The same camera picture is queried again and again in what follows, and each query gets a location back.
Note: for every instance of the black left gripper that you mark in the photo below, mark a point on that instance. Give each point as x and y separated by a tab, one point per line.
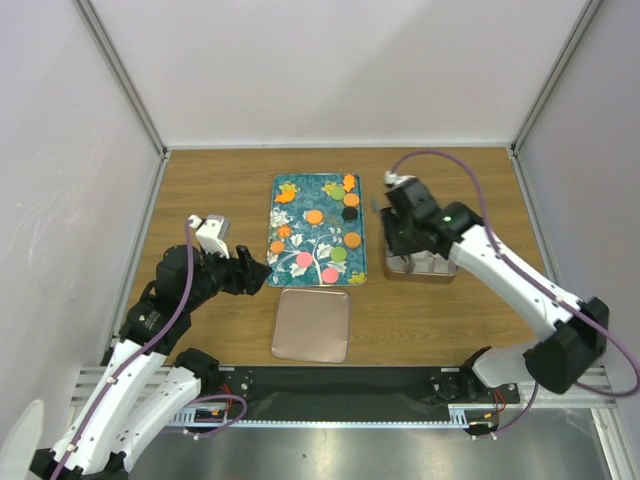
246	275

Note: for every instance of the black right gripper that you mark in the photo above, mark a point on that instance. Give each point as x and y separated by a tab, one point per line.
396	246

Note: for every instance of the pink round cookie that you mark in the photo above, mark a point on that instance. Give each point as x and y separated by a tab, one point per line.
304	259
330	275

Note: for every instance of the metal slotted tongs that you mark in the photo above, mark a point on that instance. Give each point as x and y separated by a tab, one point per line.
405	263

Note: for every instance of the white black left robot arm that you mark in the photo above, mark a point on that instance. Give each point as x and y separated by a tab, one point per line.
114	427

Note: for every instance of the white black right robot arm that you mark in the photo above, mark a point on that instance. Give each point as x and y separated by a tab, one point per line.
568	330

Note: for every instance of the rose gold cookie tin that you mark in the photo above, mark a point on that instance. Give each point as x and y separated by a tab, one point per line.
429	268

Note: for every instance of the orange pumpkin cookie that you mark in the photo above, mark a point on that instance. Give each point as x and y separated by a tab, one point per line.
284	231

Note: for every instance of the black round cookie right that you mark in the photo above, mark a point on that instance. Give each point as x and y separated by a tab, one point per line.
350	214

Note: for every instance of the green round cookie lower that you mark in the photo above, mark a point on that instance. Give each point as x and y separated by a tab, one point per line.
338	254

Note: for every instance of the green round cookie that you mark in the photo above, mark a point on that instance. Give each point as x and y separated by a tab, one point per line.
338	254
337	193

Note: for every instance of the teal floral serving tray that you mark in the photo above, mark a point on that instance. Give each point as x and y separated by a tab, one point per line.
293	195

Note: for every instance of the orange leaf cookie top right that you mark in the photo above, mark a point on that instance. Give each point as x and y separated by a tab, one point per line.
349	182

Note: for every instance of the green round cookie upper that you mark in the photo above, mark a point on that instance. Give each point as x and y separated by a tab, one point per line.
337	193

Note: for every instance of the rose gold tin lid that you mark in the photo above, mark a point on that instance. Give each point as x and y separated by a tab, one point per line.
312	325

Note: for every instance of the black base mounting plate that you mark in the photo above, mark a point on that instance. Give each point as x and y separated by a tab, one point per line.
360	394

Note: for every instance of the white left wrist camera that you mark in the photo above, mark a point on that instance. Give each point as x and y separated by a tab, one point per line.
211	233

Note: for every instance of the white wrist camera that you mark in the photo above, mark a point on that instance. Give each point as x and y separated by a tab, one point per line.
211	233
393	180

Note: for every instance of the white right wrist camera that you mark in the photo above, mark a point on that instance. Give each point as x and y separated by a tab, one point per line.
393	180

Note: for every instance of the aluminium cable rail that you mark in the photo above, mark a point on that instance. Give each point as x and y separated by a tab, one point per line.
574	398

